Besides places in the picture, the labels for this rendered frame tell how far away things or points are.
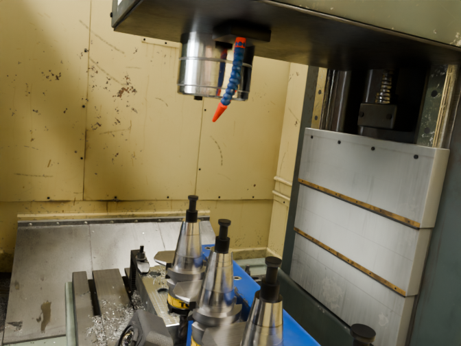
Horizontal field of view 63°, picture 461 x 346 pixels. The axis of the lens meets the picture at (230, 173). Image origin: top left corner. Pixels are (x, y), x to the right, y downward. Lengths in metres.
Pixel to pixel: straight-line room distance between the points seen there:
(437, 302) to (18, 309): 1.32
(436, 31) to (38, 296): 1.47
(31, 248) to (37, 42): 0.84
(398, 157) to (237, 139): 1.16
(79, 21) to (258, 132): 1.00
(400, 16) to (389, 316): 0.69
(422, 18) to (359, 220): 0.55
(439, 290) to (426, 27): 0.57
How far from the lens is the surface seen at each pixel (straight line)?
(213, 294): 0.45
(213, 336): 0.44
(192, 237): 0.54
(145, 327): 0.31
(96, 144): 1.81
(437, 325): 1.01
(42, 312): 1.58
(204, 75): 0.76
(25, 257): 1.75
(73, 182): 1.83
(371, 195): 1.03
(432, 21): 0.73
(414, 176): 0.94
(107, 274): 1.28
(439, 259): 0.97
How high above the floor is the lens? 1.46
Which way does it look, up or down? 10 degrees down
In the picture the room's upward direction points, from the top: 6 degrees clockwise
